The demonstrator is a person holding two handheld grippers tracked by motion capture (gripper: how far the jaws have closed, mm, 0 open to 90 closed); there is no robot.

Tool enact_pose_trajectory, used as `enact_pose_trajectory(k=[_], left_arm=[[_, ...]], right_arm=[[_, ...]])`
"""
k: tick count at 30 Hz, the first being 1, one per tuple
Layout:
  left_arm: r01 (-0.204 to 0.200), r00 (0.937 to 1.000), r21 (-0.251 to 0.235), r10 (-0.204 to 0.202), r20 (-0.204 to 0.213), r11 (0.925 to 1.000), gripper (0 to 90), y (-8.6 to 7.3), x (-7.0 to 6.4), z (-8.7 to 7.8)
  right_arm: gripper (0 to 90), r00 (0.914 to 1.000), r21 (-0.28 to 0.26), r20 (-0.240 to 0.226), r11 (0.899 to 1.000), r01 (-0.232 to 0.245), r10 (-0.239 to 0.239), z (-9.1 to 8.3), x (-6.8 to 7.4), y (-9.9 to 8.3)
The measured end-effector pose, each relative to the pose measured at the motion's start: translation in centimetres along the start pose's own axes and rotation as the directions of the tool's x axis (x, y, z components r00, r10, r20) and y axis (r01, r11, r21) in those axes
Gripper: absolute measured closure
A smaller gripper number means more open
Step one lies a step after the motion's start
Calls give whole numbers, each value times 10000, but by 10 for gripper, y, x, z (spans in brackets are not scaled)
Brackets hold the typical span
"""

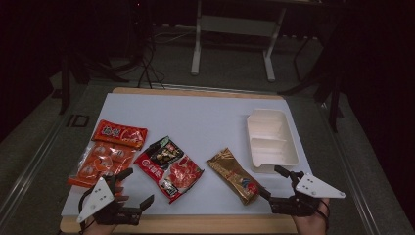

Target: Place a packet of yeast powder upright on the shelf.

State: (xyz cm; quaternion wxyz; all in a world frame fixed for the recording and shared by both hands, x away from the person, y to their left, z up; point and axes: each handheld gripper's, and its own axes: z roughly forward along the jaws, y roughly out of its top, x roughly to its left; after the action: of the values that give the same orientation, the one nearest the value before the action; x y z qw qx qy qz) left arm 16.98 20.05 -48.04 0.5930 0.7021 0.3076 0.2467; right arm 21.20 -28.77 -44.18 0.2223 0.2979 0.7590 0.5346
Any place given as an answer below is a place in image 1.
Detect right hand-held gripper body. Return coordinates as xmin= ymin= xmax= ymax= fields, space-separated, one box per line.
xmin=268 ymin=171 xmax=346 ymax=217

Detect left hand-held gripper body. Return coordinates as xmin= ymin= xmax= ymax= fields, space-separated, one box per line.
xmin=76 ymin=175 xmax=145 ymax=227

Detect white divided food tray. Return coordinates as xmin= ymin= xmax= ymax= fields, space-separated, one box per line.
xmin=246 ymin=108 xmax=300 ymax=174

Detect gold snack packet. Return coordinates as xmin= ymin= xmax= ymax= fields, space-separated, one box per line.
xmin=206 ymin=147 xmax=266 ymax=206

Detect red and black food packet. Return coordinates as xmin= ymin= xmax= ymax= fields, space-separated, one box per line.
xmin=133 ymin=135 xmax=206 ymax=205

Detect person's left hand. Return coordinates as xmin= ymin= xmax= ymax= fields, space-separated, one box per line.
xmin=82 ymin=217 xmax=118 ymax=235

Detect person's right hand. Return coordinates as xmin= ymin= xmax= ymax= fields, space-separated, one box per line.
xmin=292 ymin=198 xmax=331 ymax=235

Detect clear orange candy packet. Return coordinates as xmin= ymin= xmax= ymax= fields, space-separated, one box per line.
xmin=67 ymin=140 xmax=138 ymax=198

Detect red orange snack packet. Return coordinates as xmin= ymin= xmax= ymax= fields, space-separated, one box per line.
xmin=91 ymin=118 xmax=149 ymax=151

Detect black stand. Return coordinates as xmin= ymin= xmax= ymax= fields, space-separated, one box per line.
xmin=58 ymin=48 xmax=131 ymax=116
xmin=279 ymin=32 xmax=346 ymax=133

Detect white table mat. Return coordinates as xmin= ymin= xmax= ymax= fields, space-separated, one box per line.
xmin=61 ymin=92 xmax=322 ymax=217

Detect white metal stand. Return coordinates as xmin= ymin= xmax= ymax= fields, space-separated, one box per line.
xmin=190 ymin=0 xmax=289 ymax=83

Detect black left gripper strap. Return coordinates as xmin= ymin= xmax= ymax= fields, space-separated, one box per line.
xmin=77 ymin=187 xmax=97 ymax=235

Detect black gripper strap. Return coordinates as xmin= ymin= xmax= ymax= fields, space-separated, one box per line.
xmin=77 ymin=187 xmax=97 ymax=235
xmin=313 ymin=199 xmax=331 ymax=231

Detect black right gripper strap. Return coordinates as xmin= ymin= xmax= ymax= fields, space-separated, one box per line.
xmin=313 ymin=199 xmax=331 ymax=231

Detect black floor bracket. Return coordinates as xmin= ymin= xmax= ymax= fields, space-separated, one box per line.
xmin=66 ymin=114 xmax=90 ymax=128

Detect black floor cables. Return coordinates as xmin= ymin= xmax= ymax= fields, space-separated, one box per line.
xmin=136 ymin=30 xmax=167 ymax=90

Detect white floor cable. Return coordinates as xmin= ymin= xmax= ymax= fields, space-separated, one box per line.
xmin=152 ymin=29 xmax=195 ymax=46

